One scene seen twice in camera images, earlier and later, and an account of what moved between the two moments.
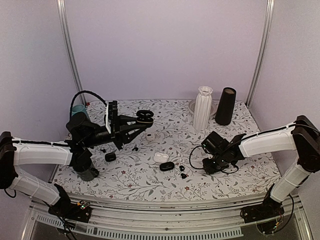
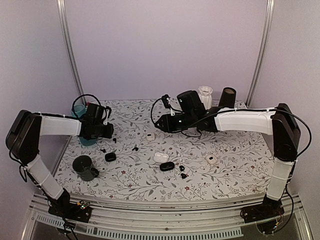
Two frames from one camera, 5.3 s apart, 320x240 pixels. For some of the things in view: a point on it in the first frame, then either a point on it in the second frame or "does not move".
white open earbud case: [160, 158] does not move
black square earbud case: [110, 157] does not move
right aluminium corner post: [270, 13] does not move
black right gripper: [208, 168] → [167, 126]
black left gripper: [122, 135] → [109, 132]
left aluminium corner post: [63, 13] does not move
